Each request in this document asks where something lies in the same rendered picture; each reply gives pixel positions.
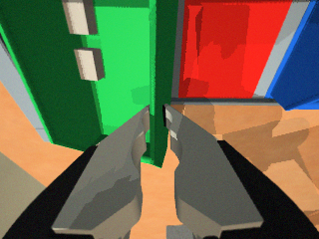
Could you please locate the small beige block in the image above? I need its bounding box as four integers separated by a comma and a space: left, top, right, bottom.
74, 47, 105, 81

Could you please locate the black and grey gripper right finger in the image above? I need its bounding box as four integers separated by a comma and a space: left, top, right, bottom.
162, 104, 319, 239

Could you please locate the blue bin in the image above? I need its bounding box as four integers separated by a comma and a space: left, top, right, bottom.
270, 0, 319, 112

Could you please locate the green bin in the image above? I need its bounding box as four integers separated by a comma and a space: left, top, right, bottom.
0, 0, 178, 168

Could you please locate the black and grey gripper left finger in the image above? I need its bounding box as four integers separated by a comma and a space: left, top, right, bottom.
2, 105, 150, 239

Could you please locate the beige rectangular block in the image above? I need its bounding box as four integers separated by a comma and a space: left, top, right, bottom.
62, 0, 98, 35

